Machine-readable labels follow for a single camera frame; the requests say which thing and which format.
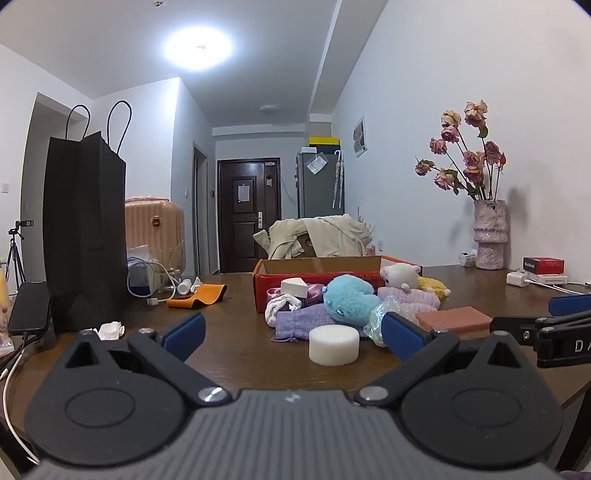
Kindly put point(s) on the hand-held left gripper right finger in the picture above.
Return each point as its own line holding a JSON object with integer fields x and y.
{"x": 401, "y": 337}

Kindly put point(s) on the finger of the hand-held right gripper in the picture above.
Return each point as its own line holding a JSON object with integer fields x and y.
{"x": 570, "y": 305}
{"x": 510, "y": 326}

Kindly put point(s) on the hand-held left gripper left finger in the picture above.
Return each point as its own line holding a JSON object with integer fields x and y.
{"x": 184, "y": 334}

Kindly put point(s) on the clear plastic bag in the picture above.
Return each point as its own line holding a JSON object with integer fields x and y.
{"x": 376, "y": 318}

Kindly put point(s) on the lavender fuzzy cloth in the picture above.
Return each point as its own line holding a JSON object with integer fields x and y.
{"x": 408, "y": 297}

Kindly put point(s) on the pink sponge block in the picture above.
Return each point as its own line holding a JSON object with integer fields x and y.
{"x": 455, "y": 321}

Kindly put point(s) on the white and yellow plush toy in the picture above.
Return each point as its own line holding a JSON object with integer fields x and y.
{"x": 399, "y": 276}

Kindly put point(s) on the blue plush toy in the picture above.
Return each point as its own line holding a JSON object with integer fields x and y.
{"x": 346, "y": 297}

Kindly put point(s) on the white round sponge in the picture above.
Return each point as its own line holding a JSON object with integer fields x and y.
{"x": 333, "y": 346}

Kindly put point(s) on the mauve satin scrunchie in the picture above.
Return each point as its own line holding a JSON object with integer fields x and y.
{"x": 316, "y": 293}
{"x": 273, "y": 293}

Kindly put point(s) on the white cloth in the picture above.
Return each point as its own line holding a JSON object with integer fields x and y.
{"x": 279, "y": 307}

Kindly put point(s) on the lavender knit pouch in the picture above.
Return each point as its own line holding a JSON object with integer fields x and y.
{"x": 302, "y": 322}

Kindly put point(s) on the white wedge sponge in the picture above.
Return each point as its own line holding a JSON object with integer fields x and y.
{"x": 294, "y": 287}

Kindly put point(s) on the red cardboard box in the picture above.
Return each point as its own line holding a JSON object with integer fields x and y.
{"x": 295, "y": 268}

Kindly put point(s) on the flat white box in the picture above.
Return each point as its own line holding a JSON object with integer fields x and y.
{"x": 553, "y": 278}

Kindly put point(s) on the small red box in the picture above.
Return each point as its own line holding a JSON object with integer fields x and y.
{"x": 545, "y": 265}

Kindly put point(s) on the white small bottle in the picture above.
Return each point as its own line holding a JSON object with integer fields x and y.
{"x": 184, "y": 287}

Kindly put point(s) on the white charger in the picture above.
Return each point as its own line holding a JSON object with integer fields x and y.
{"x": 518, "y": 278}

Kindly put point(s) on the clear plastic container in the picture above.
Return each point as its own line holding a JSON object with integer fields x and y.
{"x": 157, "y": 267}

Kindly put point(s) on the crumpled white tissue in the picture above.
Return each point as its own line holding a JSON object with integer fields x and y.
{"x": 111, "y": 330}

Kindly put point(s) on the white pill bottle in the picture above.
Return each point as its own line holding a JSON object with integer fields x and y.
{"x": 467, "y": 257}

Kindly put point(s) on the pink speckled vase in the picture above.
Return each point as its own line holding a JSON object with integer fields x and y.
{"x": 489, "y": 233}

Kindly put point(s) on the pink suitcase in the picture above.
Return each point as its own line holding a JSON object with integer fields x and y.
{"x": 154, "y": 226}

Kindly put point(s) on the dark brown door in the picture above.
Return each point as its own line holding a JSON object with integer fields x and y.
{"x": 249, "y": 230}

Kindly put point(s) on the beige coat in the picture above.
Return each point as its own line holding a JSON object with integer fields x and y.
{"x": 332, "y": 235}

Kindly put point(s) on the brown cardboard box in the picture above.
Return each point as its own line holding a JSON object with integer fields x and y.
{"x": 307, "y": 247}

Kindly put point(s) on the black paper bag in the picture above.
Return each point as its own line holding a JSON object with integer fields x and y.
{"x": 85, "y": 230}

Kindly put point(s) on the black phone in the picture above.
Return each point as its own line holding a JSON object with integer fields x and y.
{"x": 28, "y": 307}

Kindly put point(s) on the grey fridge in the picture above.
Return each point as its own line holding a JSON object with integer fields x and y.
{"x": 318, "y": 194}

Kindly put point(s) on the hanging folded umbrella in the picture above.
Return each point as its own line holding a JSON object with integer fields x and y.
{"x": 338, "y": 180}

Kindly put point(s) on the dried pink roses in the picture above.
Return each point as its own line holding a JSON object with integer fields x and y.
{"x": 473, "y": 161}

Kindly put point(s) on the yellow box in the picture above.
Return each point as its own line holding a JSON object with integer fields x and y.
{"x": 323, "y": 141}

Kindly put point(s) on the small ceiling lamp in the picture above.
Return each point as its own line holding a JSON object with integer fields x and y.
{"x": 268, "y": 109}

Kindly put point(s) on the round ceiling light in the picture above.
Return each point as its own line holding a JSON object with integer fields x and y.
{"x": 198, "y": 48}

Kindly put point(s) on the camera tripod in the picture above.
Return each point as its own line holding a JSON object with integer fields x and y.
{"x": 16, "y": 249}

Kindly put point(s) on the wall picture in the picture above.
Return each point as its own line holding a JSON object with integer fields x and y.
{"x": 360, "y": 136}

